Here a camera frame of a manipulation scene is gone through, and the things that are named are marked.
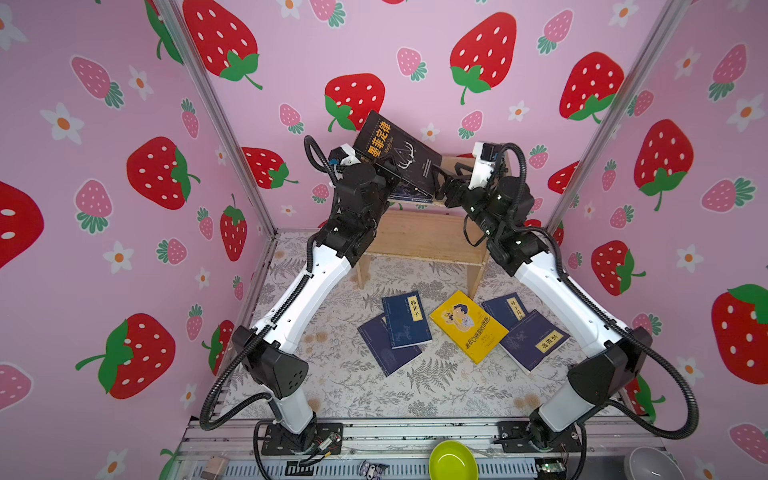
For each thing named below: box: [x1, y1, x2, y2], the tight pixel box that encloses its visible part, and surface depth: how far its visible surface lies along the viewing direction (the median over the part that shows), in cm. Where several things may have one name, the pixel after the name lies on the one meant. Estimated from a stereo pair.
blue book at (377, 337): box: [357, 313, 423, 377], surface depth 90 cm
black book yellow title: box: [353, 110, 442, 197], surface depth 68 cm
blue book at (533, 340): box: [499, 309, 571, 374], surface depth 90 cm
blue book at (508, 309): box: [481, 292, 529, 330], surface depth 98 cm
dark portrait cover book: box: [388, 180, 433, 203], surface depth 70 cm
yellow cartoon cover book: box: [429, 290, 510, 365], surface depth 95 cm
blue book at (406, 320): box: [382, 291, 433, 350], surface depth 95 cm
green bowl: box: [428, 440, 479, 480], surface depth 71 cm
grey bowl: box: [624, 446, 686, 480], surface depth 69 cm
